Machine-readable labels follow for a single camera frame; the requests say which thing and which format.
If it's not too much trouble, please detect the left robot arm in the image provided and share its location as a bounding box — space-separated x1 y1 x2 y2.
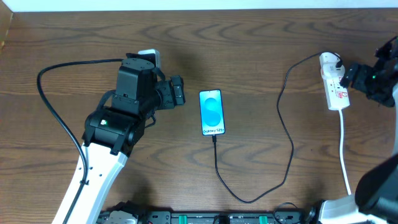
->
53 49 185 223

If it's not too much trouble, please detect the white USB charger adapter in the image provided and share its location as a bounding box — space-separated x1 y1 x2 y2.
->
319 52 345 80

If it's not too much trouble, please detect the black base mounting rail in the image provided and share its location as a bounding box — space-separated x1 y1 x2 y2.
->
96 201 312 224

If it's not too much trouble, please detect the black left camera cable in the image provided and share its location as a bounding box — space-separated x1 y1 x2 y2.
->
36 58 125 224

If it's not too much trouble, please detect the blue Galaxy smartphone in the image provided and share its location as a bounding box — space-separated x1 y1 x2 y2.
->
199 89 226 136

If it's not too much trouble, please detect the white power strip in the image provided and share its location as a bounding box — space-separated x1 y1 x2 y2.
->
321 70 350 111

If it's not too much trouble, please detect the black USB charging cable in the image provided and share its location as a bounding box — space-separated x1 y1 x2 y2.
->
211 50 344 204

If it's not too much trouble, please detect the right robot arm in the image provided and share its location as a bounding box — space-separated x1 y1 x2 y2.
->
306 37 397 223

